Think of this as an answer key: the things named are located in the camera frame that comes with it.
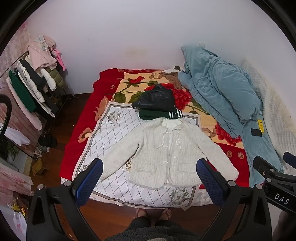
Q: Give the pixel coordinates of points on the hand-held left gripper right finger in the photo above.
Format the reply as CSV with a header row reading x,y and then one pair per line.
x,y
209,183

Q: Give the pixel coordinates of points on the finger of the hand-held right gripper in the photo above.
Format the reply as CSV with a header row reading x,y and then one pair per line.
x,y
290,158
262,165

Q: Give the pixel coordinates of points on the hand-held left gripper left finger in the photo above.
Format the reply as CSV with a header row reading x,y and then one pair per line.
x,y
89,183

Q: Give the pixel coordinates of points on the white fuzzy cardigan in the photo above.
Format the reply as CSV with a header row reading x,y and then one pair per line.
x,y
161,157

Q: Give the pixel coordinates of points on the black metal clothes rack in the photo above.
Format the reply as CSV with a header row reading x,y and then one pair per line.
x,y
67,92

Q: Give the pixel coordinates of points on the black phone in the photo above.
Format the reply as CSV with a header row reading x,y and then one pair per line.
x,y
256,132

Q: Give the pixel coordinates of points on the yellow packet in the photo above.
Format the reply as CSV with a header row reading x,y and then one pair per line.
x,y
260,125

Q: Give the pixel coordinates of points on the white quilted mattress pad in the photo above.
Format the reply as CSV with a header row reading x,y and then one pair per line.
x,y
277,115

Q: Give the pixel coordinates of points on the red floral blanket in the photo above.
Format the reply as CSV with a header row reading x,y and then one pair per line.
x,y
76,139

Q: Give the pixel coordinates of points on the white diamond-patterned sheet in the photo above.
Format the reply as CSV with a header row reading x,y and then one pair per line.
x,y
115,139

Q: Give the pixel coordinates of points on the cardboard box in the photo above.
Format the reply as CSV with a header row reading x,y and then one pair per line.
x,y
39,169

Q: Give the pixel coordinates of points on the person's right foot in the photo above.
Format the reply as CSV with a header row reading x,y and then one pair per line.
x,y
165,213

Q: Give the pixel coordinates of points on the person's foot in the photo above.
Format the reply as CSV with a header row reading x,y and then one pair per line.
x,y
165,213
141,212

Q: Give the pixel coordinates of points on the black shoes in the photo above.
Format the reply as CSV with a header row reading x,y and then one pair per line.
x,y
47,140

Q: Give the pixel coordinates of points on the person's left foot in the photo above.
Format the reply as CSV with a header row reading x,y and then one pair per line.
x,y
141,212

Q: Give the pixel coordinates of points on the pink floral cloth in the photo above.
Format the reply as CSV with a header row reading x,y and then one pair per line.
x,y
13,183

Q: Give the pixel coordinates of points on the person's dark fleece clothing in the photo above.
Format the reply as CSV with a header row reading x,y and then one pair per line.
x,y
150,231

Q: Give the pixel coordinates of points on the green plant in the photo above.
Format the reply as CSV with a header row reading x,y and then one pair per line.
x,y
10,150

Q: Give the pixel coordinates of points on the white folded cloth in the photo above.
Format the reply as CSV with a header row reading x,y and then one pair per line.
x,y
13,136

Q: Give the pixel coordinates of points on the blue quilt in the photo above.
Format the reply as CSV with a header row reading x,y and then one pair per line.
x,y
219,88

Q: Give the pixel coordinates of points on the green garment with white stripes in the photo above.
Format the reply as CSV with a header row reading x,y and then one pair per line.
x,y
150,114

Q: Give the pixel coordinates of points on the black leather jacket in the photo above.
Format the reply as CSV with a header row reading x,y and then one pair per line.
x,y
155,99

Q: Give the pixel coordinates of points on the olive puffer jacket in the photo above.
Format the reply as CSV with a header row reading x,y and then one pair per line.
x,y
57,78

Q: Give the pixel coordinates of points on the white puffer jacket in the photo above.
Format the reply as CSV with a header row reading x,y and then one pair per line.
x,y
32,85

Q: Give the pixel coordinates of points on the dark green hanging garment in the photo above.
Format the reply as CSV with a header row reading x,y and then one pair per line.
x,y
20,90

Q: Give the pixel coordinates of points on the black hanging garment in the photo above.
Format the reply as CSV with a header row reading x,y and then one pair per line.
x,y
32,69

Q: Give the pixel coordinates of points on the black curved frame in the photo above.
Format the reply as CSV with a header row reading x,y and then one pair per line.
x,y
8,109

